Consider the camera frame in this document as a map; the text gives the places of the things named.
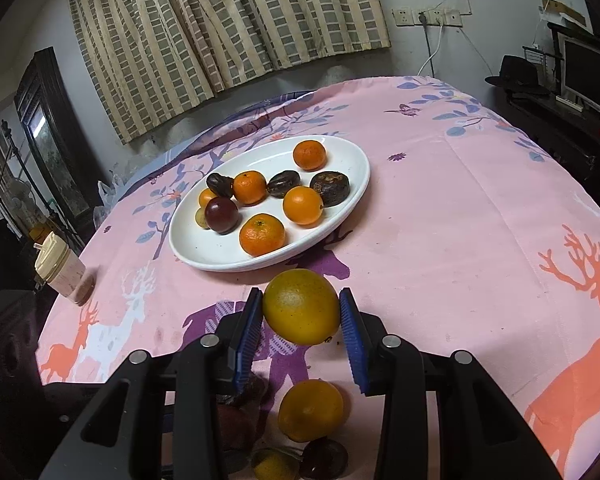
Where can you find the dark wooden cabinet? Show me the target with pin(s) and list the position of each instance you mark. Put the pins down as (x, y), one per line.
(50, 135)

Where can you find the mandarin orange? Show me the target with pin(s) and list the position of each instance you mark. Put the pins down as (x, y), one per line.
(309, 155)
(261, 234)
(249, 187)

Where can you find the pink deer printed tablecloth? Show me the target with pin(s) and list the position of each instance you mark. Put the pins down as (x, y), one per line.
(455, 235)

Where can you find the yellow lemon on table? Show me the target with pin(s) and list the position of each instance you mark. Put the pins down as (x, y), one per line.
(275, 464)

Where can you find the clear plastic bag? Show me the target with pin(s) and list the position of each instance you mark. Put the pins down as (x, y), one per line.
(107, 192)

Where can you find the computer monitor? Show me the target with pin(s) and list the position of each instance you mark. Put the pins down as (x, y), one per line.
(587, 75)

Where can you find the white oval plate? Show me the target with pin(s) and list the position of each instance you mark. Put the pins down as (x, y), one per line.
(205, 245)

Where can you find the single wall outlet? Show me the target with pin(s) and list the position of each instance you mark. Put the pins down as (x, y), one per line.
(403, 16)

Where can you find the striped beige curtain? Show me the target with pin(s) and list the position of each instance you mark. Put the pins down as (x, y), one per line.
(230, 35)

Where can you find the black hat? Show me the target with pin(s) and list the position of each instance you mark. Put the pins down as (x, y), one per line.
(520, 75)

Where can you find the dark desk rack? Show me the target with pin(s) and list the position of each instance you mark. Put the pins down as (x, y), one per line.
(555, 135)

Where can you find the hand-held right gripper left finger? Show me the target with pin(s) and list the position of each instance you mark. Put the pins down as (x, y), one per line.
(247, 340)

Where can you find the large purple passion fruit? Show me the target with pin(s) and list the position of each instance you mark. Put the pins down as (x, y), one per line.
(221, 215)

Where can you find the small purple passion fruit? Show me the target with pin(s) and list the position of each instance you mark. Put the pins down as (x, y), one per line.
(325, 459)

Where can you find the smooth orange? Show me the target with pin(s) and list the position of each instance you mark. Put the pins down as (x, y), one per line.
(303, 205)
(310, 410)
(206, 196)

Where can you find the small yellow longan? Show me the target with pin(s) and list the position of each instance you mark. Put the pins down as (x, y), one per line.
(199, 218)

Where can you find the wooden board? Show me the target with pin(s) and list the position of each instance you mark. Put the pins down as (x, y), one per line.
(562, 10)

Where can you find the double wall outlet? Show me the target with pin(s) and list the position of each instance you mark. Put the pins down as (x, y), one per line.
(442, 17)

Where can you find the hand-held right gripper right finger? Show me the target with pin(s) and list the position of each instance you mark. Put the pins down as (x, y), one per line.
(352, 340)

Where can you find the lidded plastic cup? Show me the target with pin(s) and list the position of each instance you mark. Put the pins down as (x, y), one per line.
(62, 270)

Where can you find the yellow round fruit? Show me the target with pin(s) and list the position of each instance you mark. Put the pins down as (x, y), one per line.
(301, 306)

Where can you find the mangosteen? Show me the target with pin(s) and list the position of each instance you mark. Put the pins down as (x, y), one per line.
(283, 183)
(219, 184)
(330, 188)

